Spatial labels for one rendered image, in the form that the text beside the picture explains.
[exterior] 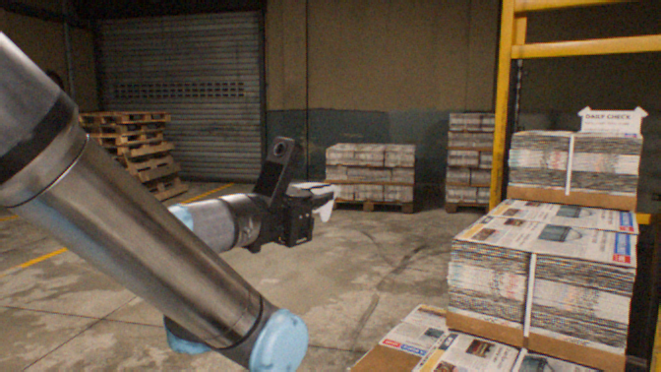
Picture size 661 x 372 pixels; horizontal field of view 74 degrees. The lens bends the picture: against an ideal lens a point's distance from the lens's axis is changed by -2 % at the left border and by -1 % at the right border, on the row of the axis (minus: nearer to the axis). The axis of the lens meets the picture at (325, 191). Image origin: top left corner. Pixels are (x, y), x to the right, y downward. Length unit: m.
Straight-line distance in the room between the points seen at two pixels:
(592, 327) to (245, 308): 0.82
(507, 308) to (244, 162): 7.30
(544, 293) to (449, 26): 6.71
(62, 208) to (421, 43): 7.33
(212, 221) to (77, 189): 0.26
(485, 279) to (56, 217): 0.94
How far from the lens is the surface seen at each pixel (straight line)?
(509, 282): 1.11
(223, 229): 0.59
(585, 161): 1.62
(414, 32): 7.59
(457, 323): 1.18
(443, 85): 7.51
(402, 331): 1.66
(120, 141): 6.76
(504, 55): 2.21
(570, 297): 1.10
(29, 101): 0.33
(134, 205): 0.37
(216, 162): 8.41
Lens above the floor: 1.38
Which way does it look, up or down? 11 degrees down
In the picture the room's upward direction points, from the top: straight up
